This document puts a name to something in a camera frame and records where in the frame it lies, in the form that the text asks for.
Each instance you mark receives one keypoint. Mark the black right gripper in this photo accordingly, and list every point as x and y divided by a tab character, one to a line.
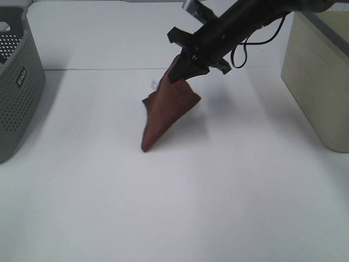
198	52

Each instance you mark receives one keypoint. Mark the brown towel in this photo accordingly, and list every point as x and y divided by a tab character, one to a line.
165	106

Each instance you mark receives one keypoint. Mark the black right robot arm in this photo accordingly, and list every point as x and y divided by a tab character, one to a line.
243	18

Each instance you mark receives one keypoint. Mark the beige basket with grey rim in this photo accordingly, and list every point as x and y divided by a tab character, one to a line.
315	70

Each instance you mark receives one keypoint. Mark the grey perforated laundry basket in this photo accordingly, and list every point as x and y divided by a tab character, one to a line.
22	78

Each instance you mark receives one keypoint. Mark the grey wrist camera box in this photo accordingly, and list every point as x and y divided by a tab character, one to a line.
198	10

